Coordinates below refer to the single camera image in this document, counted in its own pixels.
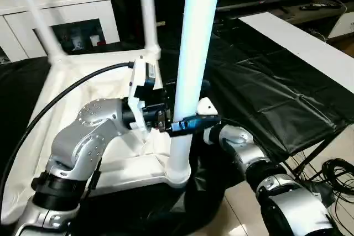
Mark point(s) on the black work surface mat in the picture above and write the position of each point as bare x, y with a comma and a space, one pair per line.
265, 103

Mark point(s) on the white plastic table top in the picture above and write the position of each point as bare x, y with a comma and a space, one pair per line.
127, 167

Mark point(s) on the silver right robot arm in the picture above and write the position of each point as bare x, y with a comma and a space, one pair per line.
243, 147

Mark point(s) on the white plastic table leg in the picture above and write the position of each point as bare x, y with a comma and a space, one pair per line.
36, 15
148, 9
196, 37

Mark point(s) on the white flat side panel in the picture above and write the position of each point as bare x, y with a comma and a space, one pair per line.
298, 42

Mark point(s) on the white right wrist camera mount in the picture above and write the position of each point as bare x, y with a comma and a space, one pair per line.
206, 106

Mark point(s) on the black slanted stand bar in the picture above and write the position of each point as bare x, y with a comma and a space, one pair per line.
310, 148

